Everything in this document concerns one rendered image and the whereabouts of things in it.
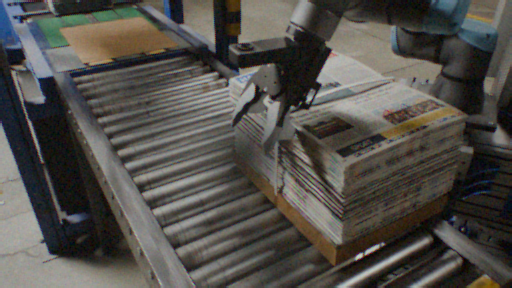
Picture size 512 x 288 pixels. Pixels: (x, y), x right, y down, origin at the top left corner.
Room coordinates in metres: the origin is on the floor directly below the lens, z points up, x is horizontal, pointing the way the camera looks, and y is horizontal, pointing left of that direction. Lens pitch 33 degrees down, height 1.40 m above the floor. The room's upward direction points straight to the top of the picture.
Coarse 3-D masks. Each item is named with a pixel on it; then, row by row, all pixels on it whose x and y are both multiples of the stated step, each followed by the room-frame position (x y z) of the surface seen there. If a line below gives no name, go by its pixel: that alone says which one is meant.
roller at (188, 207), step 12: (240, 180) 0.77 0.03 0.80; (204, 192) 0.73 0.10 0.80; (216, 192) 0.73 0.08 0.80; (228, 192) 0.74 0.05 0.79; (240, 192) 0.74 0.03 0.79; (252, 192) 0.76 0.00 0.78; (168, 204) 0.69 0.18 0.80; (180, 204) 0.69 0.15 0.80; (192, 204) 0.69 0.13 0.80; (204, 204) 0.70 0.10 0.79; (216, 204) 0.71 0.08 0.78; (156, 216) 0.65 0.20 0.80; (168, 216) 0.66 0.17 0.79; (180, 216) 0.67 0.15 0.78; (192, 216) 0.68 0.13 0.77
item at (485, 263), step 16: (192, 48) 1.63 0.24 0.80; (208, 64) 1.46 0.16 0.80; (416, 224) 0.64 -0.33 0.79; (432, 224) 0.63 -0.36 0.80; (448, 224) 0.63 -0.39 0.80; (448, 240) 0.59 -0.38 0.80; (464, 240) 0.59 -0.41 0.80; (464, 256) 0.55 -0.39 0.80; (480, 256) 0.55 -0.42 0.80; (464, 272) 0.54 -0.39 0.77; (480, 272) 0.52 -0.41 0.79; (496, 272) 0.51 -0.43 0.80
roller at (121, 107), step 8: (216, 80) 1.32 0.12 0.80; (224, 80) 1.33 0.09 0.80; (184, 88) 1.26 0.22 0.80; (192, 88) 1.26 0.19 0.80; (200, 88) 1.27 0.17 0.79; (208, 88) 1.28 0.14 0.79; (216, 88) 1.29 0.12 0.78; (152, 96) 1.20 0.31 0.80; (160, 96) 1.21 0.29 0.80; (168, 96) 1.21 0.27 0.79; (176, 96) 1.22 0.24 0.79; (184, 96) 1.23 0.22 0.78; (120, 104) 1.15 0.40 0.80; (128, 104) 1.15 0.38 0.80; (136, 104) 1.16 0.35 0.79; (144, 104) 1.17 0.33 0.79; (152, 104) 1.18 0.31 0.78; (96, 112) 1.10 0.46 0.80; (104, 112) 1.11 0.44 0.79; (112, 112) 1.12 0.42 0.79; (120, 112) 1.13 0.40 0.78
